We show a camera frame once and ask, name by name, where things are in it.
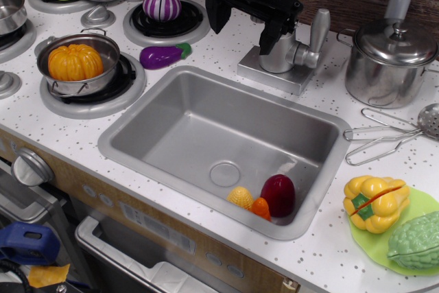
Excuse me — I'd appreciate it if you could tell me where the purple toy eggplant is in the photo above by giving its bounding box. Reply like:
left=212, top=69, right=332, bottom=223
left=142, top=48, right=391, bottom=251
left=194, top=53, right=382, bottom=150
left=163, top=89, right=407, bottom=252
left=139, top=43, right=192, bottom=70

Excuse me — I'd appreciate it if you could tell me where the grey stove knob centre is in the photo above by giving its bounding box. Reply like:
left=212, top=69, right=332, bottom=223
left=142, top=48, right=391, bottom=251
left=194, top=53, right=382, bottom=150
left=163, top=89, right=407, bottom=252
left=81, top=5, right=116, bottom=29

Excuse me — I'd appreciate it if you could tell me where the silver oven knob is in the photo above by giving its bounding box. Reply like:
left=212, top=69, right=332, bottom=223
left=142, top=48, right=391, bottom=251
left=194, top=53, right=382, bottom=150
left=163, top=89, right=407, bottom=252
left=11, top=148, right=55, bottom=187

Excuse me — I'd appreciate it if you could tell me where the steel pan with handles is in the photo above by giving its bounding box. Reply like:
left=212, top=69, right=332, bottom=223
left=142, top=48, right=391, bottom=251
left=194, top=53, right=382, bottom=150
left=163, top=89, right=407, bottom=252
left=36, top=29, right=120, bottom=97

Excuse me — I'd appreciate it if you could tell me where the yellow tape piece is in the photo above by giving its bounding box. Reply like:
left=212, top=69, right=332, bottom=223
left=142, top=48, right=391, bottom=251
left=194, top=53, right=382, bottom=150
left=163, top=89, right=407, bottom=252
left=27, top=264, right=71, bottom=288

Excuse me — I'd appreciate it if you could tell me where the dark red toy fruit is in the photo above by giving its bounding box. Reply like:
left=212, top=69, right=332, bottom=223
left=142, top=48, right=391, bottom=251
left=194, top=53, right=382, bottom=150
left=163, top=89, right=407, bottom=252
left=260, top=174, right=296, bottom=218

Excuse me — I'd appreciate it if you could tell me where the wire handled utensil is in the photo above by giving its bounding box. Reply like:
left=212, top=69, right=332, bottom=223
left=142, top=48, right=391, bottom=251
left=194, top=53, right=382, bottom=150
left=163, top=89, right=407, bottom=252
left=343, top=108, right=420, bottom=166

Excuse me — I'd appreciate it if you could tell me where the silver toy faucet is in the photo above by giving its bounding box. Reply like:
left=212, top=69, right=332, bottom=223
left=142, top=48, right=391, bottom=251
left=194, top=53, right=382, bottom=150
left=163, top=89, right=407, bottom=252
left=237, top=8, right=331, bottom=96

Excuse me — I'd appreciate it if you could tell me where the stove burner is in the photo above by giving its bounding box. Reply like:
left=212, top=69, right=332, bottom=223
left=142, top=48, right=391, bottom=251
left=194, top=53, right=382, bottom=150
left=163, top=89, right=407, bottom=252
left=123, top=0, right=211, bottom=47
left=1, top=19, right=36, bottom=63
left=40, top=53, right=146, bottom=119
left=27, top=0, right=97, bottom=14

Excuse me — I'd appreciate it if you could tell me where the front stove burner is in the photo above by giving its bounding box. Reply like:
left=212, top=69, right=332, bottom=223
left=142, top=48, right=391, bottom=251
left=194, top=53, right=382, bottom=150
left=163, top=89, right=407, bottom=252
left=40, top=53, right=146, bottom=119

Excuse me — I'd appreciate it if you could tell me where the far left stove burner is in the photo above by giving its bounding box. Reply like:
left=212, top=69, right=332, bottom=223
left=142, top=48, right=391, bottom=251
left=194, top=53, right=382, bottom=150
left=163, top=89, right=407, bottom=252
left=1, top=19, right=36, bottom=63

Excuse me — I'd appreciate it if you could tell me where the back left stove burner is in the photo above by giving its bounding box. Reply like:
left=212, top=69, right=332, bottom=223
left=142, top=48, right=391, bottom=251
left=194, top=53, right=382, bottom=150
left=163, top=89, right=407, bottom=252
left=27, top=0, right=97, bottom=14

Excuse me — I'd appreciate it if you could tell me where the light green plate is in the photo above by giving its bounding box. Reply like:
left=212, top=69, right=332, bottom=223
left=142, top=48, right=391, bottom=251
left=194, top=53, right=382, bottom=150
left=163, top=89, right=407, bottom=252
left=349, top=188, right=438, bottom=277

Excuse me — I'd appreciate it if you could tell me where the grey stove knob left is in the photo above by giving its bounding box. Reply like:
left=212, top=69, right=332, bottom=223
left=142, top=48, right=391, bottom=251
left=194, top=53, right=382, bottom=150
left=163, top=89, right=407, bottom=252
left=0, top=71, right=22, bottom=99

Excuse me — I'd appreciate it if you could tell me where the steel slotted spoon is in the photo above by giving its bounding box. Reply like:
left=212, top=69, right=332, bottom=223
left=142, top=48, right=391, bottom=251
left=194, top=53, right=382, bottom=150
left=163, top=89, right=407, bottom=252
left=343, top=104, right=438, bottom=143

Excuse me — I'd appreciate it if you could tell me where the small steel pot left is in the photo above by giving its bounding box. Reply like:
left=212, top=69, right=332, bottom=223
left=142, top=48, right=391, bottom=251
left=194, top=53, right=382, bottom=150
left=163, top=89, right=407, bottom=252
left=0, top=0, right=27, bottom=35

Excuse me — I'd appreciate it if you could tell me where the green toy bitter gourd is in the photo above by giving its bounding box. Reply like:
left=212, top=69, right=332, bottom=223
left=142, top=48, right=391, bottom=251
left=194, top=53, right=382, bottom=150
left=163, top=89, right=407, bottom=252
left=387, top=211, right=438, bottom=270

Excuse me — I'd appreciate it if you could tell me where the orange toy pumpkin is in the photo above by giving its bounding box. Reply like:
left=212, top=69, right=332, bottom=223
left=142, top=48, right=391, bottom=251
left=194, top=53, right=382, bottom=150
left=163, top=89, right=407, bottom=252
left=48, top=44, right=104, bottom=82

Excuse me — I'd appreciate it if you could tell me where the yellow toy bell pepper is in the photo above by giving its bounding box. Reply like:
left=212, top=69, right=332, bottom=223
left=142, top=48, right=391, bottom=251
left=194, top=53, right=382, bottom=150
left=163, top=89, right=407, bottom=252
left=343, top=175, right=411, bottom=234

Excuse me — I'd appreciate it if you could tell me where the back right stove burner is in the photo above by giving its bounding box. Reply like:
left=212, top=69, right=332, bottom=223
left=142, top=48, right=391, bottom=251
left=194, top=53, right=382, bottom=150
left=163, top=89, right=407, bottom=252
left=123, top=0, right=211, bottom=47

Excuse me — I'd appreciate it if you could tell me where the silver dishwasher door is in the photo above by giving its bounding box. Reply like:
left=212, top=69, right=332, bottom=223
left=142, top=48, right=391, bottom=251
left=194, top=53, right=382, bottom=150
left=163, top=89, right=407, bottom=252
left=75, top=215, right=235, bottom=292

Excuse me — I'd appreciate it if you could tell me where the large steel pot with lid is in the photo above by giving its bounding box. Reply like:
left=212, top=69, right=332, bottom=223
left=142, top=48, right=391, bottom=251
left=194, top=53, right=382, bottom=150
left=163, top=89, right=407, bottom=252
left=336, top=19, right=438, bottom=108

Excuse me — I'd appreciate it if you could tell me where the silver sink basin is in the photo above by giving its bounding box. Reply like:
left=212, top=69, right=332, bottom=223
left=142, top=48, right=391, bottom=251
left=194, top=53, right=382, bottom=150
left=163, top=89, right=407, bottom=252
left=98, top=66, right=349, bottom=240

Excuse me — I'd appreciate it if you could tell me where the yellow toy corn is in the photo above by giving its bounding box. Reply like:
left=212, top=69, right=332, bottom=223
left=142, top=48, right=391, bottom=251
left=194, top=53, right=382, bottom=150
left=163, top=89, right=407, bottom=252
left=226, top=187, right=254, bottom=210

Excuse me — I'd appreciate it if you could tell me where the purple white toy onion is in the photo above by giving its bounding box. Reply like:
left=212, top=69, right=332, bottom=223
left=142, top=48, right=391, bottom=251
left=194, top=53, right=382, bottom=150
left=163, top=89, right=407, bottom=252
left=142, top=0, right=182, bottom=23

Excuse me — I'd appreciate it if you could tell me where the blue clamp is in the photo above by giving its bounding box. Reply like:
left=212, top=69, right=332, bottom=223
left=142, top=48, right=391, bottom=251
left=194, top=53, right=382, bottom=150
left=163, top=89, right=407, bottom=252
left=1, top=222, right=60, bottom=266

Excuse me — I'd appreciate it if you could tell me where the orange toy carrot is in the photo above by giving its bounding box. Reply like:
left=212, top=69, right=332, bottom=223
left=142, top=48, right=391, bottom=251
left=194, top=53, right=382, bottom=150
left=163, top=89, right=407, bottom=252
left=250, top=197, right=271, bottom=221

